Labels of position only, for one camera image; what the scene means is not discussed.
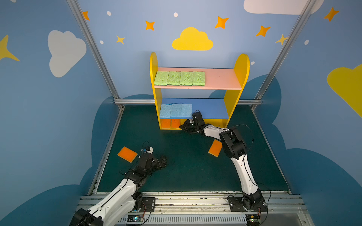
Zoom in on aluminium rail base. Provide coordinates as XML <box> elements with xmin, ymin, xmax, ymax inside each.
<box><xmin>77</xmin><ymin>191</ymin><xmax>313</xmax><ymax>226</ymax></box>

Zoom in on orange sponge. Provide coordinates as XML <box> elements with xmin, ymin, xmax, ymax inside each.
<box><xmin>171</xmin><ymin>119</ymin><xmax>181</xmax><ymax>128</ymax></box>
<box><xmin>117</xmin><ymin>147</ymin><xmax>138</xmax><ymax>163</ymax></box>
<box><xmin>208</xmin><ymin>139</ymin><xmax>222</xmax><ymax>157</ymax></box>
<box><xmin>161</xmin><ymin>119</ymin><xmax>171</xmax><ymax>130</ymax></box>

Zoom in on right controller board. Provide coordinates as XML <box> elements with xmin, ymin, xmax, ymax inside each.
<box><xmin>246</xmin><ymin>215</ymin><xmax>261</xmax><ymax>226</ymax></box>

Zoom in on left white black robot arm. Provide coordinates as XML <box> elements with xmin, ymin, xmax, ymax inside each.
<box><xmin>70</xmin><ymin>151</ymin><xmax>167</xmax><ymax>226</ymax></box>

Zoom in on controller board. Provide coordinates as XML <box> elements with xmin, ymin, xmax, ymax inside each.
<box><xmin>126</xmin><ymin>215</ymin><xmax>145</xmax><ymax>225</ymax></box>
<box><xmin>246</xmin><ymin>215</ymin><xmax>261</xmax><ymax>226</ymax></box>

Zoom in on green sponge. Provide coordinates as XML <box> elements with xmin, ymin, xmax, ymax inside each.
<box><xmin>154</xmin><ymin>71</ymin><xmax>169</xmax><ymax>86</ymax></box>
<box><xmin>193</xmin><ymin>71</ymin><xmax>206</xmax><ymax>86</ymax></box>
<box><xmin>167</xmin><ymin>71</ymin><xmax>181</xmax><ymax>86</ymax></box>
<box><xmin>180</xmin><ymin>71</ymin><xmax>193</xmax><ymax>86</ymax></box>

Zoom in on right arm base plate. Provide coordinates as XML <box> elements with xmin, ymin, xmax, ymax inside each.
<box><xmin>227</xmin><ymin>195</ymin><xmax>267</xmax><ymax>212</ymax></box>

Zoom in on left controller board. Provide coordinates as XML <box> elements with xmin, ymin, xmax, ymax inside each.
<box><xmin>126</xmin><ymin>215</ymin><xmax>145</xmax><ymax>225</ymax></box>

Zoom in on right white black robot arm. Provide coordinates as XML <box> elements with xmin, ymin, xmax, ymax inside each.
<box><xmin>179</xmin><ymin>112</ymin><xmax>269</xmax><ymax>211</ymax></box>

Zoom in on yellow shelf pink blue boards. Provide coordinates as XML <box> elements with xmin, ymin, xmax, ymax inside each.
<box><xmin>150</xmin><ymin>53</ymin><xmax>250</xmax><ymax>130</ymax></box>

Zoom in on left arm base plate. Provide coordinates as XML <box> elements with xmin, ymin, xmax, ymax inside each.
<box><xmin>131</xmin><ymin>197</ymin><xmax>156</xmax><ymax>212</ymax></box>

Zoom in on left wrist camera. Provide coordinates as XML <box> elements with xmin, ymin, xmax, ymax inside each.
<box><xmin>142</xmin><ymin>147</ymin><xmax>153</xmax><ymax>154</ymax></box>

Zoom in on blue sponge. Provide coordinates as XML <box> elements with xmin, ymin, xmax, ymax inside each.
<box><xmin>159</xmin><ymin>104</ymin><xmax>172</xmax><ymax>119</ymax></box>
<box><xmin>170</xmin><ymin>104</ymin><xmax>182</xmax><ymax>119</ymax></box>
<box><xmin>181</xmin><ymin>104</ymin><xmax>192</xmax><ymax>119</ymax></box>

